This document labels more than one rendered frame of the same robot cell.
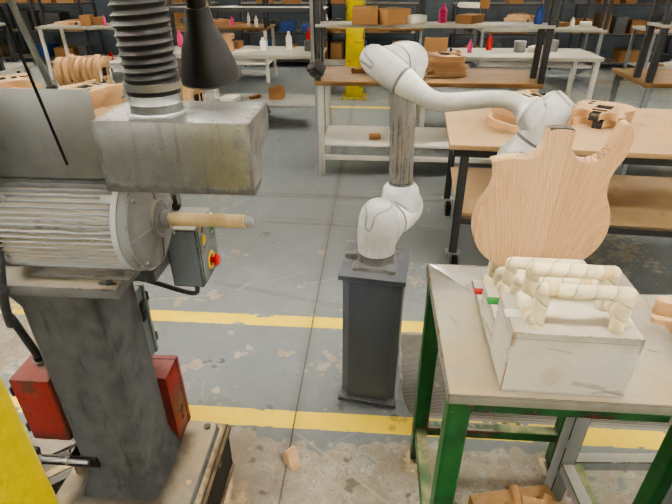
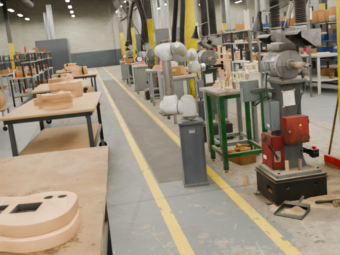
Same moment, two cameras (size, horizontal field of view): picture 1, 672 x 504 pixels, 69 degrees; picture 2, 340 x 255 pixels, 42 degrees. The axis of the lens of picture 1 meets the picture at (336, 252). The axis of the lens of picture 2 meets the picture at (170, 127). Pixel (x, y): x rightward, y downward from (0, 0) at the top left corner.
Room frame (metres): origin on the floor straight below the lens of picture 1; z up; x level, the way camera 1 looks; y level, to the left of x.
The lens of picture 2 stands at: (3.13, 4.41, 1.55)
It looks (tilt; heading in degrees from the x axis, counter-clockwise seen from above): 11 degrees down; 256
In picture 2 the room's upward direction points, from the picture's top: 6 degrees counter-clockwise
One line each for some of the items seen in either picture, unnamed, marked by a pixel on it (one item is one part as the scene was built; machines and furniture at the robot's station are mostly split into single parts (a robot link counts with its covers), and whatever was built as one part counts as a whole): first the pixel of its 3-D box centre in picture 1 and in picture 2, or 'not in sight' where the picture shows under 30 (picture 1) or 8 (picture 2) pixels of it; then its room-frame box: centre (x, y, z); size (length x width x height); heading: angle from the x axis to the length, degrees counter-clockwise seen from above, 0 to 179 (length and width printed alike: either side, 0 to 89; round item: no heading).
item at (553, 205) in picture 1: (543, 200); (223, 63); (1.19, -0.55, 1.24); 0.35 x 0.04 x 0.40; 85
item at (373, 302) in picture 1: (373, 327); (193, 151); (1.78, -0.17, 0.35); 0.28 x 0.28 x 0.70; 78
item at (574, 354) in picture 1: (559, 344); (250, 79); (0.88, -0.52, 1.02); 0.27 x 0.15 x 0.17; 86
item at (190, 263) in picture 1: (170, 257); (254, 93); (1.32, 0.52, 0.99); 0.24 x 0.21 x 0.26; 86
